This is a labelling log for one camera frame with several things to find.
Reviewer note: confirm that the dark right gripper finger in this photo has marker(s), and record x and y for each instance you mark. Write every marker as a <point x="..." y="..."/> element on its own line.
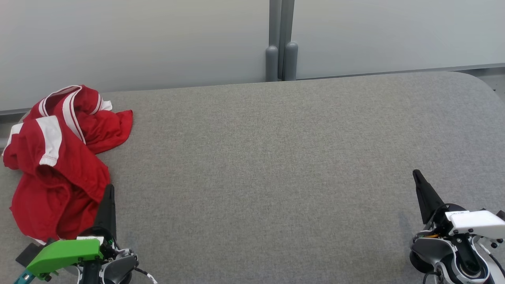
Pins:
<point x="427" y="197"/>

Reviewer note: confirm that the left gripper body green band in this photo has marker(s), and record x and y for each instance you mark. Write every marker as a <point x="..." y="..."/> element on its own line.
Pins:
<point x="63" y="254"/>

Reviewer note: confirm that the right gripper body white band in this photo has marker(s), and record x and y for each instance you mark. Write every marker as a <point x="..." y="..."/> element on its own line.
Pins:
<point x="477" y="223"/>

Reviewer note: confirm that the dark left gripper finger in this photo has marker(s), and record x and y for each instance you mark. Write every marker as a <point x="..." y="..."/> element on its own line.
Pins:
<point x="109" y="209"/>

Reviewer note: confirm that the grey fabric sofa seat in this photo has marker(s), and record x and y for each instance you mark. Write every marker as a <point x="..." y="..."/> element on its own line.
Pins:
<point x="256" y="177"/>

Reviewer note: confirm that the red Bulls shorts white trim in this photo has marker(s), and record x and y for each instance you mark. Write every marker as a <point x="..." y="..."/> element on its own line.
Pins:
<point x="59" y="189"/>

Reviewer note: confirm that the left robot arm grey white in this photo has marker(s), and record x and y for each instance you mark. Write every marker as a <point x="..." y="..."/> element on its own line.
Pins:
<point x="118" y="268"/>

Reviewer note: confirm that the red Bulls jersey white sleeves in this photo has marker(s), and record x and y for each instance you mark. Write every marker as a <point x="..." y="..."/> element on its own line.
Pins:
<point x="106" y="130"/>

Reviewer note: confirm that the white partition panel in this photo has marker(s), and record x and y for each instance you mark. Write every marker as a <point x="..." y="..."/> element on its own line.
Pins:
<point x="394" y="31"/>
<point x="118" y="47"/>

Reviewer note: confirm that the grey partition post with foot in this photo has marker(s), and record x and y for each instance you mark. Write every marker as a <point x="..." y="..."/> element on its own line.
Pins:
<point x="290" y="59"/>
<point x="272" y="63"/>

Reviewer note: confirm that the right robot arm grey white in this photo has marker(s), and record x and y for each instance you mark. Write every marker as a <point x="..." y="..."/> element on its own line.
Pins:
<point x="434" y="248"/>

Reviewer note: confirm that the teal left camera connector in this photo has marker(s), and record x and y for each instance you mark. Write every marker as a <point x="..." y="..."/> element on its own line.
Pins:
<point x="23" y="278"/>

